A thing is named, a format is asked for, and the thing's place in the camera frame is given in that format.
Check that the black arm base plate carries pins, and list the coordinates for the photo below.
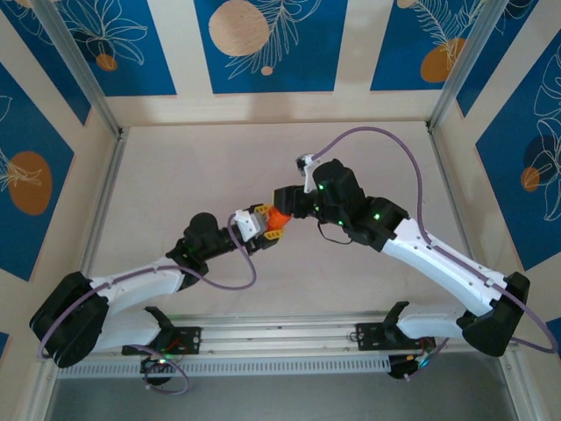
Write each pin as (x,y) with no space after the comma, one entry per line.
(188,340)
(370,335)

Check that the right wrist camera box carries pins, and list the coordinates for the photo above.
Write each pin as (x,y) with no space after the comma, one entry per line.
(313,175)

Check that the aluminium frame post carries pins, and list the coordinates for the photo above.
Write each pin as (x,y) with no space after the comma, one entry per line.
(79,66)
(464,61)

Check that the aluminium frame leg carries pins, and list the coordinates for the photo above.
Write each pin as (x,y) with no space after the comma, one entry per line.
(44,394)
(510,386)

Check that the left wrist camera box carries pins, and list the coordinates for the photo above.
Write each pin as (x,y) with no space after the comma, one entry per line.
(245,223)

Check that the long aluminium base rail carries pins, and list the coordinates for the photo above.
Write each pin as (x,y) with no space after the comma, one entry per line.
(271,335)

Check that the aluminium side rail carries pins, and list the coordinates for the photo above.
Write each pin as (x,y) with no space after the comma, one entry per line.
(451,197)
(103,206)

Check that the black electronics hub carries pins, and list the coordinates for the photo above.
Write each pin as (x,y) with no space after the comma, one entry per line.
(405,366)
(158,365)

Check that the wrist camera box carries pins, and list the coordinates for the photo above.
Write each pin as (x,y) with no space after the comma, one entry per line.
(245,223)
(313,175)

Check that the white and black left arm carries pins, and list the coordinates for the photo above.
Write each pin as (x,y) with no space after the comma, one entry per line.
(131,280)

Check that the orange pill bottle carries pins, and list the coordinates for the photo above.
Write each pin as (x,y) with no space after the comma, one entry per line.
(275,221)

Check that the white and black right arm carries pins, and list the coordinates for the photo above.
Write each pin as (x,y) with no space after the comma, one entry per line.
(438,263)

